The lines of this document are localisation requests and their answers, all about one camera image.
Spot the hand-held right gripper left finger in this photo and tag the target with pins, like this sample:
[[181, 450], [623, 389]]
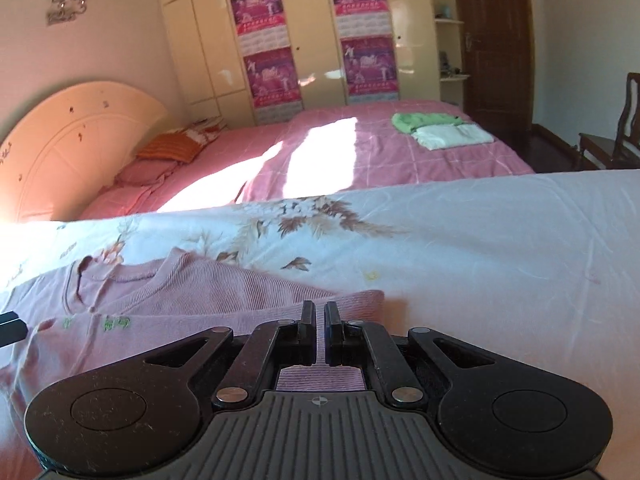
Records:
[[307, 324]]

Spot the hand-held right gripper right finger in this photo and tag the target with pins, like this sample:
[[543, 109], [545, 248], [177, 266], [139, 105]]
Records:
[[332, 324]]

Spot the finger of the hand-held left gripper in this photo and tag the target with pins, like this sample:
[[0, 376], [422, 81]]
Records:
[[11, 330]]

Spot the pink knit sweater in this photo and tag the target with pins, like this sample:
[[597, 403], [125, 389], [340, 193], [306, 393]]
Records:
[[200, 290]]

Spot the pink checked bed cover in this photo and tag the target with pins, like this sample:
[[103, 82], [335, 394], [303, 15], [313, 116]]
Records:
[[350, 160]]

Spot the white floral bed sheet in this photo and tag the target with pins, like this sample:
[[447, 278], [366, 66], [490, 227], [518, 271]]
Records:
[[475, 240]]

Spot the cream rounded headboard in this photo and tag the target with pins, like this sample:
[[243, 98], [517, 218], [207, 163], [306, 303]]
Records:
[[60, 150]]

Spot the pink pillow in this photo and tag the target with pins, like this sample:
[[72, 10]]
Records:
[[142, 172]]

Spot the orange white patterned pillow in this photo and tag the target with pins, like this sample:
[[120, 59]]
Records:
[[207, 132]]

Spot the green folded cloth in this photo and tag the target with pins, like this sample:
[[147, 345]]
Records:
[[415, 121]]

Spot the white folded cloth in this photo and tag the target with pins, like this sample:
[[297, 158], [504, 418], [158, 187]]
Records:
[[450, 136]]

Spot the orange striped pillow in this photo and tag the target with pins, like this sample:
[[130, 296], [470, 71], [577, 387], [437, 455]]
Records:
[[167, 149]]

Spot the cream corner shelf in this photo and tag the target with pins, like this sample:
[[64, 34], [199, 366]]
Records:
[[447, 91]]

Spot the dark small shelf items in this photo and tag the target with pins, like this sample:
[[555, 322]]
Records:
[[446, 64]]

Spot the cream wardrobe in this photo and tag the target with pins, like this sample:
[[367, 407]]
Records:
[[310, 35]]

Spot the dark wooden chair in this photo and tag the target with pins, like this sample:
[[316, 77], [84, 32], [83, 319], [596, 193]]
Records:
[[595, 147]]

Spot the dark wooden door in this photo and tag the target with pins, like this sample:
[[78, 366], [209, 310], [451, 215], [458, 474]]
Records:
[[495, 50]]

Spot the teal cup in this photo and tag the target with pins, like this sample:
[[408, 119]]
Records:
[[444, 11]]

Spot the double shade wall lamp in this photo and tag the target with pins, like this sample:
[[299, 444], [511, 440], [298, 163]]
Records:
[[67, 0]]

